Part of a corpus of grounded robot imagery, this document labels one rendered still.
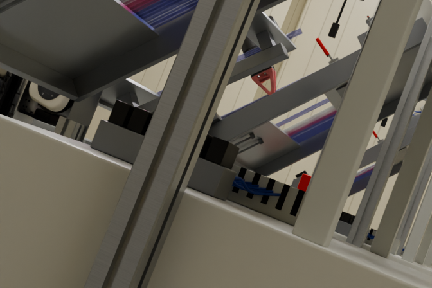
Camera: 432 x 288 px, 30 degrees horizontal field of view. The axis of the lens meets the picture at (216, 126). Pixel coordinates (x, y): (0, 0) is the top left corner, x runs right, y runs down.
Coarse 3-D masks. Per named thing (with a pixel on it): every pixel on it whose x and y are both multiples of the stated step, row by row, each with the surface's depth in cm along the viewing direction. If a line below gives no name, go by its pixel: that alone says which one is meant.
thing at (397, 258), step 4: (336, 232) 224; (336, 236) 211; (340, 236) 210; (344, 236) 210; (344, 240) 210; (364, 244) 209; (368, 244) 238; (364, 248) 208; (368, 248) 208; (392, 256) 206; (396, 256) 206; (400, 256) 253; (396, 260) 205; (400, 260) 205; (404, 260) 205; (404, 264) 205; (408, 264) 204; (412, 264) 204; (416, 264) 209; (420, 264) 259; (412, 268) 204; (416, 268) 204; (420, 268) 203; (424, 268) 203; (428, 268) 233; (424, 272) 203; (428, 272) 203
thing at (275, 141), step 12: (252, 132) 243; (264, 132) 249; (276, 132) 255; (240, 144) 250; (252, 144) 256; (264, 144) 262; (276, 144) 269; (288, 144) 276; (240, 156) 264; (252, 156) 271; (264, 156) 278; (276, 156) 286; (252, 168) 288
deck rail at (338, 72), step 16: (416, 32) 214; (336, 64) 219; (352, 64) 217; (304, 80) 220; (320, 80) 219; (336, 80) 218; (272, 96) 222; (288, 96) 221; (304, 96) 220; (240, 112) 224; (256, 112) 223; (272, 112) 221; (224, 128) 225; (240, 128) 223
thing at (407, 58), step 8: (416, 48) 232; (408, 56) 236; (416, 56) 239; (400, 64) 241; (408, 64) 244; (400, 72) 249; (408, 72) 253; (392, 80) 254; (400, 80) 259; (336, 88) 236; (344, 88) 224; (392, 88) 264; (400, 88) 268; (328, 96) 241; (336, 96) 245; (392, 96) 275; (400, 96) 280; (336, 104) 253; (384, 104) 280
